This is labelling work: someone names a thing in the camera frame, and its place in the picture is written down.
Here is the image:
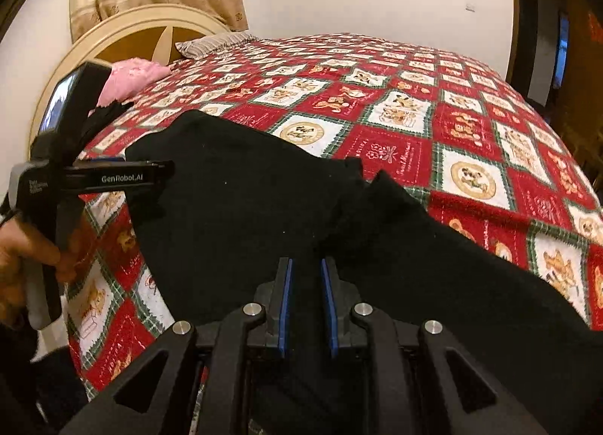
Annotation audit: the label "brown wooden door frame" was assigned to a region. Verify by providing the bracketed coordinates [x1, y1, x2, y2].
[505, 0, 542, 103]

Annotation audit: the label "person's left hand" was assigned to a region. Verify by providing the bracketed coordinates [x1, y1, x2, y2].
[0, 214, 93, 323]

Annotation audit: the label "beige ruffled pillow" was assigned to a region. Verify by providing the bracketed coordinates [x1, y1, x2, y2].
[175, 32, 260, 59]

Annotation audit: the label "black frayed cloth strip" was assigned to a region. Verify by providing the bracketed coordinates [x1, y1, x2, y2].
[78, 102, 135, 153]

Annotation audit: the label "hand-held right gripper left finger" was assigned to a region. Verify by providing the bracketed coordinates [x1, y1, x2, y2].
[59, 257, 294, 435]

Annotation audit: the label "cream wooden headboard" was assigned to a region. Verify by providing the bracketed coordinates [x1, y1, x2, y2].
[29, 4, 231, 148]

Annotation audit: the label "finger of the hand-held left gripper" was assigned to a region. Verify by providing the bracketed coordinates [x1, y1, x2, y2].
[144, 160, 176, 187]

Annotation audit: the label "pink pillow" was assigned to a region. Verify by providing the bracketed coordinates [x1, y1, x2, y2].
[98, 58, 171, 106]

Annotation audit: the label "black pants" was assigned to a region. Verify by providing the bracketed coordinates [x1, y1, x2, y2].
[125, 110, 603, 435]

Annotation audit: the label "brown wooden door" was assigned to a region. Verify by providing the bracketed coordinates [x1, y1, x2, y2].
[563, 0, 603, 167]

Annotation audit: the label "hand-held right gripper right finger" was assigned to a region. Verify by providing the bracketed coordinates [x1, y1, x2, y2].
[320, 257, 549, 435]

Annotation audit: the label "red printed blanket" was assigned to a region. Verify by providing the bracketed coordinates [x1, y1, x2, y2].
[63, 32, 603, 398]

